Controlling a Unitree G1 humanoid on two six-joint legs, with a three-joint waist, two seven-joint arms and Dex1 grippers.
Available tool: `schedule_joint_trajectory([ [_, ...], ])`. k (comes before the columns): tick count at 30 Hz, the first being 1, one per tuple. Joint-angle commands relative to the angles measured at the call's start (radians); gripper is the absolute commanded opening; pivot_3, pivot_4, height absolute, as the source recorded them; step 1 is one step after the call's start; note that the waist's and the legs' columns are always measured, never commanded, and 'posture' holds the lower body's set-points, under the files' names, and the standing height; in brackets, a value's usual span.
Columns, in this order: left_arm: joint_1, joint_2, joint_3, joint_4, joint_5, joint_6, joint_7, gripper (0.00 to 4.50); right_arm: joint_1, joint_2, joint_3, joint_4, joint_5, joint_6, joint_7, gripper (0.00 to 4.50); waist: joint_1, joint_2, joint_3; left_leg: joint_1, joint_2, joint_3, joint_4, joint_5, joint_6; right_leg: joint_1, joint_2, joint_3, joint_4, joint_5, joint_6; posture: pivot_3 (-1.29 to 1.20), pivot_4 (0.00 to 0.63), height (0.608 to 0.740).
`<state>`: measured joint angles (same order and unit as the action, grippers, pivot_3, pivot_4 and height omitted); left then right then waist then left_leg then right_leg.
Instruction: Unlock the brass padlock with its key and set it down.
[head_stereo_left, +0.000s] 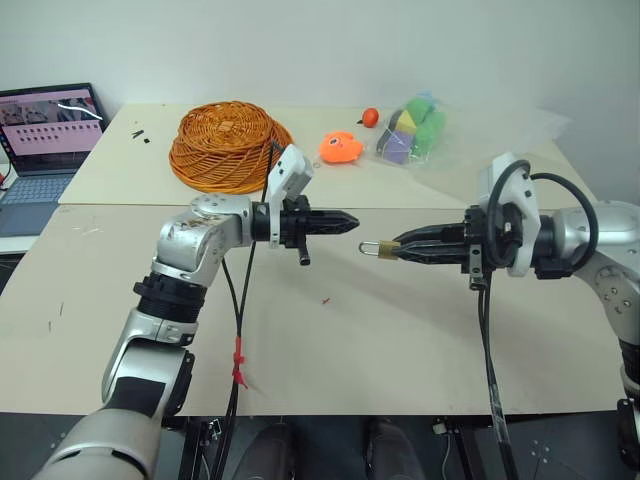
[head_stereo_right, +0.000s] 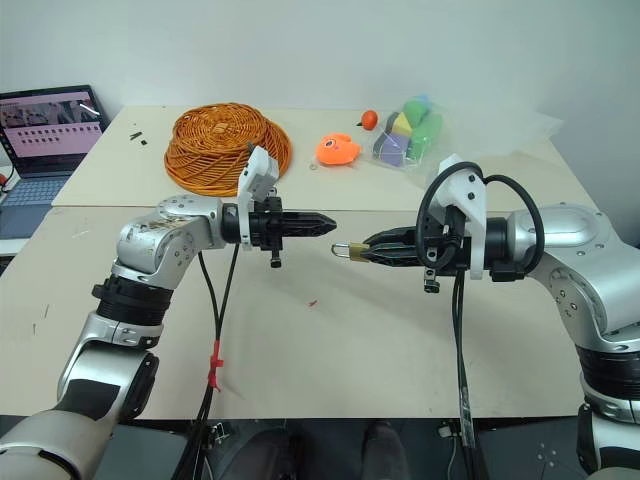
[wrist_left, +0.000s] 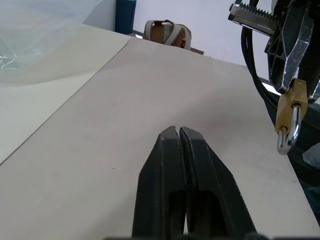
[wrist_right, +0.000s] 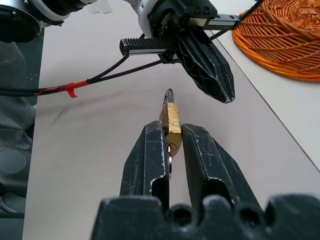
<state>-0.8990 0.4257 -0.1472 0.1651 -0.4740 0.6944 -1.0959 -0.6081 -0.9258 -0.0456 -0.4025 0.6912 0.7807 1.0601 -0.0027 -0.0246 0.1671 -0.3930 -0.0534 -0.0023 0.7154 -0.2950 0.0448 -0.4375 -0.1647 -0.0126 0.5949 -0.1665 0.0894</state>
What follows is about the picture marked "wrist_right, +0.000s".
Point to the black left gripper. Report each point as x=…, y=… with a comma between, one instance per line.
x=175, y=15

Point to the beige table board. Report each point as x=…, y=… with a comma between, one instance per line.
x=287, y=112
x=87, y=150

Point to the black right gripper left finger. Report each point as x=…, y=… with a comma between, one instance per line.
x=145, y=162

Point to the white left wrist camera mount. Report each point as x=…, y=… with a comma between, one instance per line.
x=143, y=22

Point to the small brass padlock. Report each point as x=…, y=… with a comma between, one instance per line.
x=173, y=117

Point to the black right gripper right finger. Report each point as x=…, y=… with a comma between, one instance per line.
x=212, y=162

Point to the orange wicker basket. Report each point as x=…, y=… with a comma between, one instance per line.
x=280, y=37

